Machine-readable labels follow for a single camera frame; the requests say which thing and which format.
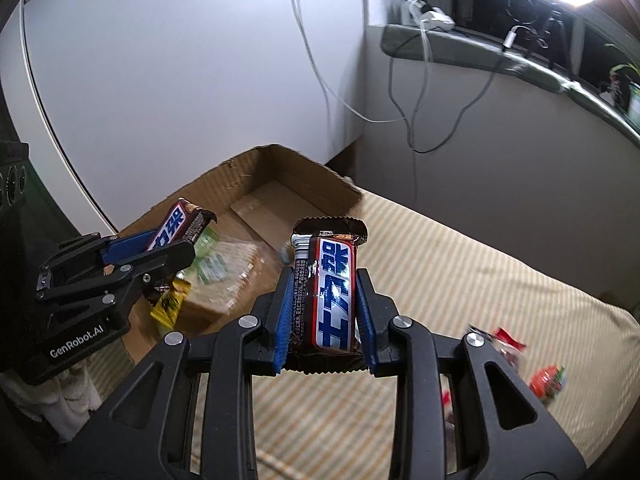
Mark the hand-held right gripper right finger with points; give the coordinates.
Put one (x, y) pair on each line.
(367, 325)

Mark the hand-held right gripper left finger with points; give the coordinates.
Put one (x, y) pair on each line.
(282, 320)

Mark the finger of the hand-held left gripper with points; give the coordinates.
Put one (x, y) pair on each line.
(155, 262)
(127, 247)

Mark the brown chocolate bar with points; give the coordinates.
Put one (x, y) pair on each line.
(332, 300)
(175, 225)

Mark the yellow snack packet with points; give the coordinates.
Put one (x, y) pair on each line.
(172, 307)

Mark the green white snack packet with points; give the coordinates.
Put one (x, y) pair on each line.
(209, 252)

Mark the clear cracker bag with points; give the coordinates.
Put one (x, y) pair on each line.
(235, 280)

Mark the cardboard box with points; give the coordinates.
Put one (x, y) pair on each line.
(300, 180)

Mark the striped bed sheet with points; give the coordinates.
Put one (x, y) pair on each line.
(450, 270)

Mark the red snack packet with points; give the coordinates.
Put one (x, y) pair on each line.
(446, 402)

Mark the clear wrapped snack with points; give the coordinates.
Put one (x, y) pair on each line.
(505, 347)

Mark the white wardrobe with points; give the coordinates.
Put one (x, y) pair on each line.
(175, 85)

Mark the small red snack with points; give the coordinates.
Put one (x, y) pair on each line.
(547, 384)

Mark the grey windowsill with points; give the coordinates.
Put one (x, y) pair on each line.
(450, 50)

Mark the white power strip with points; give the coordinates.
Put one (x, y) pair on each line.
(435, 17)

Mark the window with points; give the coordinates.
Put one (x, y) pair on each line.
(480, 5)

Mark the black tripod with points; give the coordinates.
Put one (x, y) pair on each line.
(555, 35)

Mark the potted spider plant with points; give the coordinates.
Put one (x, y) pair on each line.
(631, 95)

